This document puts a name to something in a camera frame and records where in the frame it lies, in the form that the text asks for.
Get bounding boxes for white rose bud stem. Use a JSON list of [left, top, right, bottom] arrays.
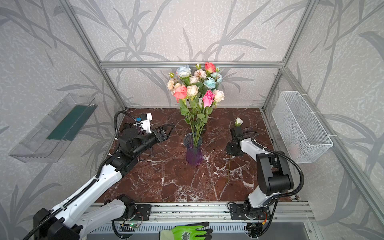
[[228, 117, 243, 182]]

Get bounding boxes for blue purple glass vase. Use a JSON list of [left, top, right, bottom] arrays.
[[184, 133, 204, 166]]

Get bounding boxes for peach rose stem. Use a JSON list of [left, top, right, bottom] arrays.
[[167, 79, 183, 92]]

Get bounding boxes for magenta pink rose stem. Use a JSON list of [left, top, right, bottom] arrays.
[[194, 90, 215, 147]]

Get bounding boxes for cream white rose stem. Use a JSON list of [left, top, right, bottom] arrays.
[[199, 89, 225, 148]]

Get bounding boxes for white blue rose stem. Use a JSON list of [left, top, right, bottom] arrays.
[[176, 65, 192, 87]]

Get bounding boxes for light blue flower stem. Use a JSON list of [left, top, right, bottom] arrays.
[[203, 72, 223, 90]]

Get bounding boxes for pink red rose stem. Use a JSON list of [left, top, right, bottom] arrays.
[[205, 62, 216, 78]]

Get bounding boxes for red glass vase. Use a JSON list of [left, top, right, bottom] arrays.
[[200, 120, 208, 135]]

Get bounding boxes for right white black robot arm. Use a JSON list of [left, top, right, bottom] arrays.
[[226, 127, 305, 223]]

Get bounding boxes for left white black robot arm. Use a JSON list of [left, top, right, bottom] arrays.
[[24, 111, 175, 240]]

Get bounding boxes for green work glove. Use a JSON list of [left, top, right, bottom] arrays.
[[160, 222, 213, 240]]

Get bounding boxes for green circuit board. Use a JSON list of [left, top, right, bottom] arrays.
[[120, 223, 141, 232]]

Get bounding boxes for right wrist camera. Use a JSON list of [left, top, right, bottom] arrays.
[[231, 126, 244, 142]]

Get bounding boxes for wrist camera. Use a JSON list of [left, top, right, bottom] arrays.
[[135, 113, 153, 134], [231, 126, 244, 142]]

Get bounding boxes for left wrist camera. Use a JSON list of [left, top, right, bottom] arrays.
[[135, 113, 153, 134]]

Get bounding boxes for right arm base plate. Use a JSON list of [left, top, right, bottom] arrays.
[[227, 202, 271, 221]]

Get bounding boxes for aluminium front rail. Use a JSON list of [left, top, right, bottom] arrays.
[[136, 202, 316, 224]]

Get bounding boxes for white wire mesh basket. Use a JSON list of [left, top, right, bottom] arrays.
[[272, 91, 334, 164]]

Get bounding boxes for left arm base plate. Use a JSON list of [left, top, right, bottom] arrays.
[[124, 204, 152, 221]]

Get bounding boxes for aluminium cage frame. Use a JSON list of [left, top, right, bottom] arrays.
[[59, 1, 384, 223]]

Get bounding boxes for clear plastic wall shelf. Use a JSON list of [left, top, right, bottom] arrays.
[[9, 94, 98, 163]]

